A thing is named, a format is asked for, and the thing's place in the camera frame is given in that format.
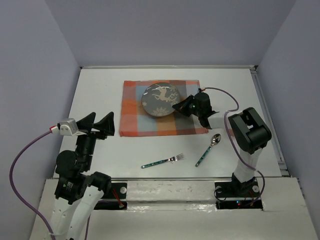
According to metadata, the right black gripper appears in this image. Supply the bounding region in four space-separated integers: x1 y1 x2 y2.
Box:
171 94 202 117

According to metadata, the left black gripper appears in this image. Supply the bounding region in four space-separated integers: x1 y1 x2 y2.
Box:
74 110 116 169

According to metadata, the grey plate with deer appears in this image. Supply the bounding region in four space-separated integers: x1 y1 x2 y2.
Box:
141 82 181 118

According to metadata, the orange grey checked cloth napkin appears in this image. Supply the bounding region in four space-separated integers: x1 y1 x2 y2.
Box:
118 80 209 137

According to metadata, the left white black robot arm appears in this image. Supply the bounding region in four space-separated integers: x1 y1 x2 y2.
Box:
49 111 115 240

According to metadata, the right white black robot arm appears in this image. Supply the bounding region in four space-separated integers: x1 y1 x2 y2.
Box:
172 91 272 197

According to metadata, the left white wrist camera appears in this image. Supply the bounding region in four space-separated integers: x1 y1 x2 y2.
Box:
49 118 79 136

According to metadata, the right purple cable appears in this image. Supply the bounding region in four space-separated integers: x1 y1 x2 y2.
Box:
203 86 265 207

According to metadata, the purple cable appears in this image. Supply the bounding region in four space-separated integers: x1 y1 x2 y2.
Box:
9 129 90 240
203 86 265 207

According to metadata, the spoon with green handle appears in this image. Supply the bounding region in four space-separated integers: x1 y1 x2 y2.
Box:
195 133 221 168

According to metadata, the fork with green handle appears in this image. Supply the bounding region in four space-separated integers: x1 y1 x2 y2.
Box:
140 153 184 169

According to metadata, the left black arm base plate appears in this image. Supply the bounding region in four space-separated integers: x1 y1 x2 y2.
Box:
94 181 128 211

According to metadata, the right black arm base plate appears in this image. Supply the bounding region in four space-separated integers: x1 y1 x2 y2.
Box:
213 181 263 210

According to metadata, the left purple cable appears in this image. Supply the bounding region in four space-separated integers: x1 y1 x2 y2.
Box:
9 129 90 240

